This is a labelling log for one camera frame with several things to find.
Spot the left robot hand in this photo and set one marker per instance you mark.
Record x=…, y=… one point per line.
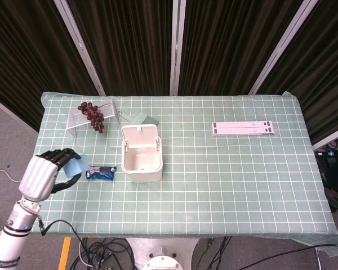
x=43, y=175

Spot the blue square block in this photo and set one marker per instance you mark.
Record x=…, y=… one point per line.
x=76, y=167

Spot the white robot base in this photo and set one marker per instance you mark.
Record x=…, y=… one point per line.
x=161, y=254

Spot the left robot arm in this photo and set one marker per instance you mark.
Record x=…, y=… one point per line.
x=12, y=233

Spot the white storage box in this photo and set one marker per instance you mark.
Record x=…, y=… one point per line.
x=142, y=157

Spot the blue snack packet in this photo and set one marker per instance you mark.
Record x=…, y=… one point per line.
x=101, y=172

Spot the dark red grape bunch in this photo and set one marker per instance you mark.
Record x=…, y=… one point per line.
x=93, y=115

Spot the green dustpan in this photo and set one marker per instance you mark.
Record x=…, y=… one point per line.
x=142, y=120

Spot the dark pleated curtain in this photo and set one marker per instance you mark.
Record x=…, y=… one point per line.
x=129, y=42

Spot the green checkered tablecloth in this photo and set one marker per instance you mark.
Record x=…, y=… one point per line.
x=214, y=174

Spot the white folding stand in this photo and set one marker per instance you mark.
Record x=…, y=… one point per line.
x=243, y=128

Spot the grey metal frame post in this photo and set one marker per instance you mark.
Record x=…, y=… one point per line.
x=281, y=46
x=175, y=46
x=79, y=46

